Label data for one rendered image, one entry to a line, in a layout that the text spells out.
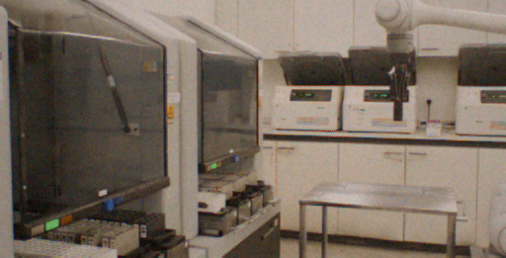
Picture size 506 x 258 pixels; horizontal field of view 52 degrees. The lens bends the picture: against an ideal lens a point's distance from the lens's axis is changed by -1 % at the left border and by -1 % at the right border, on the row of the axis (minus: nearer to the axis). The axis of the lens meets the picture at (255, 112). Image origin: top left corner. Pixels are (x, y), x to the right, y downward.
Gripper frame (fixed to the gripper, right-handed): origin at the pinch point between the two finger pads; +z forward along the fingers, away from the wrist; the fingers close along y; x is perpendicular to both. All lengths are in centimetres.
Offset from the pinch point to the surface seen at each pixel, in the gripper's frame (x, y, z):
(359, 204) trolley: 19.3, 8.1, 37.1
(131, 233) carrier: 37, -84, 33
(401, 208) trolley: 4.3, 13.7, 37.1
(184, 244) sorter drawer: 36, -65, 40
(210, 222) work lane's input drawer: 53, -39, 41
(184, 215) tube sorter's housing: 52, -52, 36
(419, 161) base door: 83, 203, 48
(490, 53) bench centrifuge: 46, 242, -33
